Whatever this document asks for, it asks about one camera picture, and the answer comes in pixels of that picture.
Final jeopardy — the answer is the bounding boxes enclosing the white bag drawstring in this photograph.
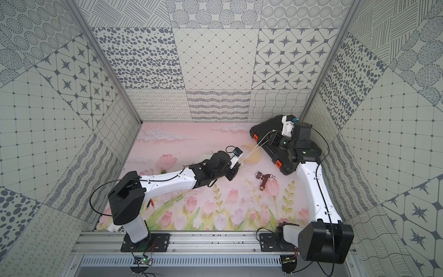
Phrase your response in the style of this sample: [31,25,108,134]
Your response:
[239,130,276,163]

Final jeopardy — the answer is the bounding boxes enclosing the dark red garden hose nozzle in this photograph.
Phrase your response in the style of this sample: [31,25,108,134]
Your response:
[255,172,275,191]

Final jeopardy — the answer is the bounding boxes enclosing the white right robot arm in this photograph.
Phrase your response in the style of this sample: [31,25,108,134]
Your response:
[267,116,354,264]

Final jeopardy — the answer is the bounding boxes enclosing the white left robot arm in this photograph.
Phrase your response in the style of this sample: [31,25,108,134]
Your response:
[108,147,243,244]

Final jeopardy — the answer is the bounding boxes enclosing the black plastic tool case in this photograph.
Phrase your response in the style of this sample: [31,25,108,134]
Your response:
[250,115,321,175]

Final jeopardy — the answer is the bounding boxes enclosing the red black alligator clip leads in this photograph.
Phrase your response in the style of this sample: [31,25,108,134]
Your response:
[146,199,155,210]

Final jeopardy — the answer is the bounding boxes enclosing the green circuit board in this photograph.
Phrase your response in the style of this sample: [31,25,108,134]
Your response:
[136,256,153,267]

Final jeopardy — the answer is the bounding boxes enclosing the white pipe fitting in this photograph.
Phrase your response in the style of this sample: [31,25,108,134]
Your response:
[106,223,124,233]

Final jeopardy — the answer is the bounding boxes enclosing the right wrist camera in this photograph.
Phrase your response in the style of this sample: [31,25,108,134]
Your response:
[281,115,298,137]

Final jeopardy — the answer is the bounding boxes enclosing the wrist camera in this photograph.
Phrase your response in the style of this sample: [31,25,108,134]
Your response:
[230,147,243,169]
[281,115,298,137]

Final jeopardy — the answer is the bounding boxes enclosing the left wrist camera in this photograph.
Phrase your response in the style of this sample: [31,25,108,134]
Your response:
[230,147,243,169]

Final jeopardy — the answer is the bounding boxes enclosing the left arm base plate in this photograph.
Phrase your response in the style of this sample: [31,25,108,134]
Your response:
[121,233,171,253]

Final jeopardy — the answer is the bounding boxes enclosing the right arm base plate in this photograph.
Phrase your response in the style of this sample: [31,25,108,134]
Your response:
[258,232,306,253]

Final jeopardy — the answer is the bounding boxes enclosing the aluminium front rail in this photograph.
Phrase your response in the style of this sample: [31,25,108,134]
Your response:
[72,230,294,255]

